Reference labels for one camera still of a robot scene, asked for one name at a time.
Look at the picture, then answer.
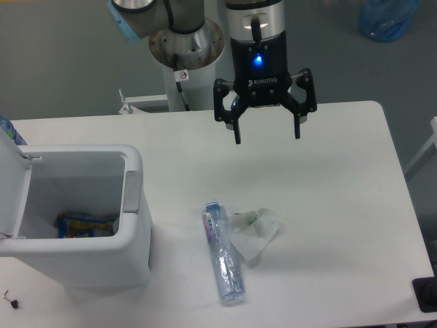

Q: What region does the clear plastic water bottle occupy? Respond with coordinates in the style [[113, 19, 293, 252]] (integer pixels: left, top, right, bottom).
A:
[[201, 199, 246, 306]]

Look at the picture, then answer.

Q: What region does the white plastic trash can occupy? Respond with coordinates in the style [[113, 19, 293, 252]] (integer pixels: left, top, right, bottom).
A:
[[1, 133, 152, 288]]

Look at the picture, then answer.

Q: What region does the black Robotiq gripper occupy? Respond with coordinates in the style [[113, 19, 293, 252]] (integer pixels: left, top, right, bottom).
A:
[[213, 33, 318, 145]]

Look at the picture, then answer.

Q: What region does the black cable on pedestal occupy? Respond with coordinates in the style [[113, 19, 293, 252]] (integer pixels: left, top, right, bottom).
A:
[[172, 53, 191, 112]]

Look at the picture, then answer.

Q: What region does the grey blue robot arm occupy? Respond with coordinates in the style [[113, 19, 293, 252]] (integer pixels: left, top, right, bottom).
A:
[[107, 1, 318, 142]]

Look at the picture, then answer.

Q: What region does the black device at table edge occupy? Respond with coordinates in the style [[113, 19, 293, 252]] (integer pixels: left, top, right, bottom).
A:
[[412, 277, 436, 313]]

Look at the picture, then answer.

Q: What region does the blue patterned packet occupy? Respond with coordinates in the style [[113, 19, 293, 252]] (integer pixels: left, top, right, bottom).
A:
[[0, 115, 27, 146]]

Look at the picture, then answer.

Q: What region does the white frame post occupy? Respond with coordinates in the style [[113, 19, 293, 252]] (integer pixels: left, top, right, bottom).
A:
[[404, 116, 436, 181]]

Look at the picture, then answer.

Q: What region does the clear plastic wrapper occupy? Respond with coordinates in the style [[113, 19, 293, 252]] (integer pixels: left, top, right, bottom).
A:
[[227, 208, 281, 261]]

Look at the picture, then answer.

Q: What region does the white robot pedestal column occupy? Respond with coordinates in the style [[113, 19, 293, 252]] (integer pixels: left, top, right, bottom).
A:
[[148, 18, 225, 112]]

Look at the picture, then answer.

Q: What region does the blue yellow snack wrapper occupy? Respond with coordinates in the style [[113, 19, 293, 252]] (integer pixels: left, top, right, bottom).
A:
[[57, 212, 118, 238]]

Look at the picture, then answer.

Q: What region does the white base foot left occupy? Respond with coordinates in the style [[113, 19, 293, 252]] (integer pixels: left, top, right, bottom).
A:
[[118, 89, 169, 115]]

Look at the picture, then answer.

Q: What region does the blue plastic bag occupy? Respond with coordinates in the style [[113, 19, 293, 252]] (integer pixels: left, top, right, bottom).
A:
[[357, 0, 420, 42]]

